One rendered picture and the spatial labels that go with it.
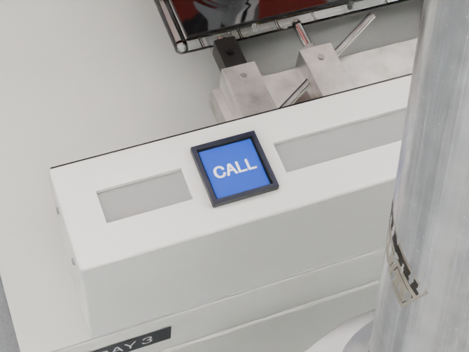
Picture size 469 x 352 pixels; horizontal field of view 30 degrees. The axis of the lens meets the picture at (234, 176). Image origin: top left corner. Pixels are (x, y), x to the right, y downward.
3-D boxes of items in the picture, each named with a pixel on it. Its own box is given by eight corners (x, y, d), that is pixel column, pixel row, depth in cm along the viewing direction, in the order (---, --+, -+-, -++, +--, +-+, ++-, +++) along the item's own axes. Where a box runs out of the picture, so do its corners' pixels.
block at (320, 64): (294, 67, 87) (299, 48, 84) (325, 59, 88) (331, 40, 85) (326, 131, 83) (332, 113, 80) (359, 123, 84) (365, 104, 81)
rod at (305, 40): (287, 28, 88) (289, 18, 87) (300, 24, 89) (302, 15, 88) (306, 62, 86) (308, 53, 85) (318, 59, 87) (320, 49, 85)
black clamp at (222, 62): (211, 54, 86) (213, 37, 84) (232, 49, 87) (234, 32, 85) (224, 81, 85) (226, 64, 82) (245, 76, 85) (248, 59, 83)
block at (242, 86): (218, 86, 85) (220, 67, 82) (251, 78, 86) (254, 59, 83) (248, 153, 81) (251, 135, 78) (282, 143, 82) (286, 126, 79)
